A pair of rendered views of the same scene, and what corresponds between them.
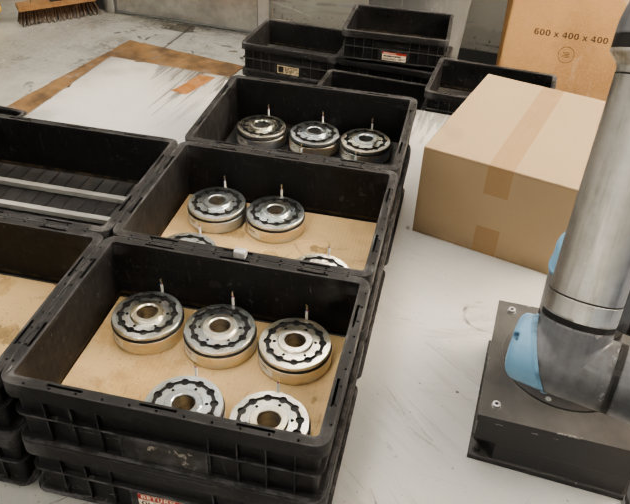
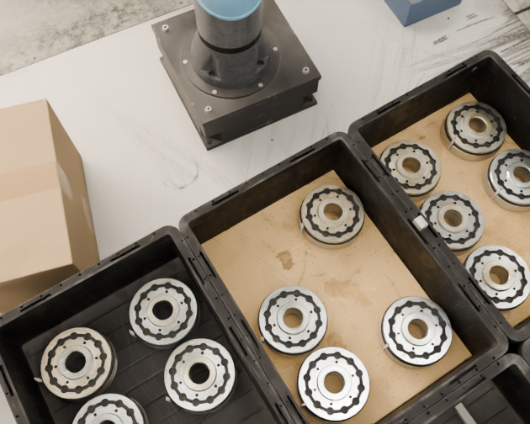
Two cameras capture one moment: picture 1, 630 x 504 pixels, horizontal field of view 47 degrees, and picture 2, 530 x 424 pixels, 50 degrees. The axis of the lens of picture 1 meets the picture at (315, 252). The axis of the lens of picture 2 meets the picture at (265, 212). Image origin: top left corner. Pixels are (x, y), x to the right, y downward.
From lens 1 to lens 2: 1.21 m
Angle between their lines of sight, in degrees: 70
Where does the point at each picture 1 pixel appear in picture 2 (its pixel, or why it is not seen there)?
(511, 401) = (294, 66)
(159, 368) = (505, 238)
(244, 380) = (453, 183)
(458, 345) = (227, 166)
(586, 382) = not seen: outside the picture
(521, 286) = (115, 170)
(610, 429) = (267, 14)
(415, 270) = not seen: hidden behind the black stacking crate
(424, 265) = not seen: hidden behind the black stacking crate
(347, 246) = (259, 244)
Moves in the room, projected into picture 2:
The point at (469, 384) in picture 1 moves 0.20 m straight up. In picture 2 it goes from (258, 137) to (257, 76)
